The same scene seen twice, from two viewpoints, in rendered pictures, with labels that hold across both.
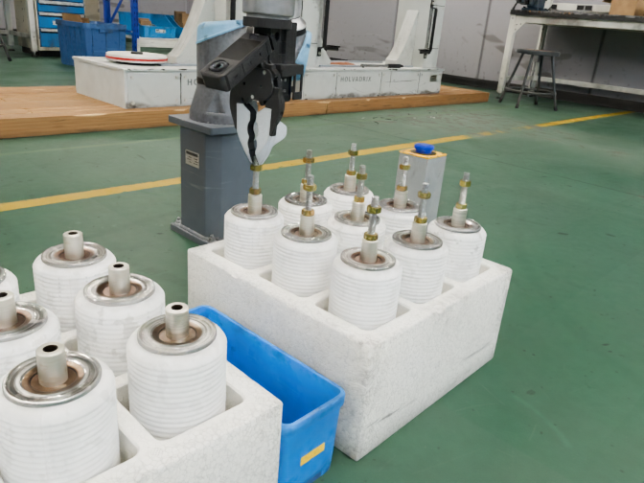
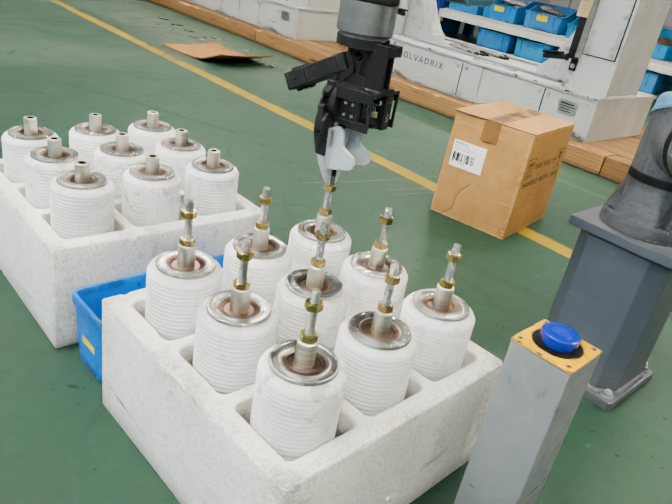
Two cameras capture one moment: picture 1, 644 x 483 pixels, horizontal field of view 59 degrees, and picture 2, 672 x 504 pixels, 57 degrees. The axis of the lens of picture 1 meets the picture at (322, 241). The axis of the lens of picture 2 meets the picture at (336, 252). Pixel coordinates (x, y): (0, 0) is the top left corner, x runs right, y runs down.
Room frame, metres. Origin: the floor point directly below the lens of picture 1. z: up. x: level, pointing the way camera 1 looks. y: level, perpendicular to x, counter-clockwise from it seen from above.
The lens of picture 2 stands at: (0.91, -0.75, 0.65)
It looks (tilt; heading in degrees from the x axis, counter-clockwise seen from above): 26 degrees down; 91
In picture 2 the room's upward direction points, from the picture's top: 10 degrees clockwise
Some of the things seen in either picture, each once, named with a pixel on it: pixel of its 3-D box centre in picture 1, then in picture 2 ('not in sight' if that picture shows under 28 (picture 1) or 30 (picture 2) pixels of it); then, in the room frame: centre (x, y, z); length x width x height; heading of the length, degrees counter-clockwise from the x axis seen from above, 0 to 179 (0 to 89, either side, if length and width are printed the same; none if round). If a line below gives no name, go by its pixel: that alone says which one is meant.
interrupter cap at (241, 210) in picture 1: (254, 212); (321, 231); (0.87, 0.11, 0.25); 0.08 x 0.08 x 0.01
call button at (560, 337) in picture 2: (424, 149); (559, 339); (1.14, -0.19, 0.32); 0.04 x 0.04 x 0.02
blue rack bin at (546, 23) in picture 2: not in sight; (556, 19); (2.36, 5.27, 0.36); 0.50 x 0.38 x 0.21; 47
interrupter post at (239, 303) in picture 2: (418, 232); (240, 299); (0.80, -0.14, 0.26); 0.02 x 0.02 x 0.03
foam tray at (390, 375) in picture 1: (347, 306); (297, 383); (0.87, -0.05, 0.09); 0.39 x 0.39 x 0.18; 49
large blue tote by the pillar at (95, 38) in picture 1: (92, 44); not in sight; (5.18, 2.15, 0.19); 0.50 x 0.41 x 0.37; 51
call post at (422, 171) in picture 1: (412, 225); (513, 455); (1.14, -0.19, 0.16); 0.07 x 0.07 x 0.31; 49
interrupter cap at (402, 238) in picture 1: (417, 240); (239, 308); (0.80, -0.14, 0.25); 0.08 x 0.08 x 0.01
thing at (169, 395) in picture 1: (178, 410); (83, 232); (0.48, 0.13, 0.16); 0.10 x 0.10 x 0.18
